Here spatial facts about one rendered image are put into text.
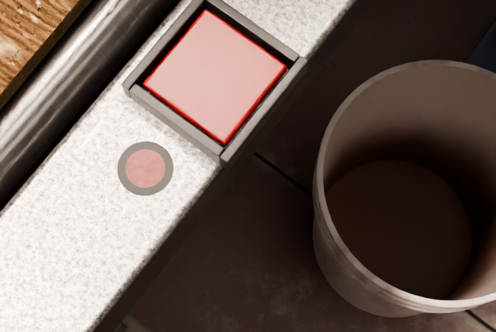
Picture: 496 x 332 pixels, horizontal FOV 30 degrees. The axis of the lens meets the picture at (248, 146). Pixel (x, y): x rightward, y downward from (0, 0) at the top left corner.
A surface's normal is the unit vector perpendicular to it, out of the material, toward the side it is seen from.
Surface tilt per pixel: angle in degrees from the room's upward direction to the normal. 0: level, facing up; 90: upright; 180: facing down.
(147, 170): 0
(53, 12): 0
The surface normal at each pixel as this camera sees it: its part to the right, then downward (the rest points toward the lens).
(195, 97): 0.01, -0.28
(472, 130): -0.55, 0.78
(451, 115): -0.36, 0.88
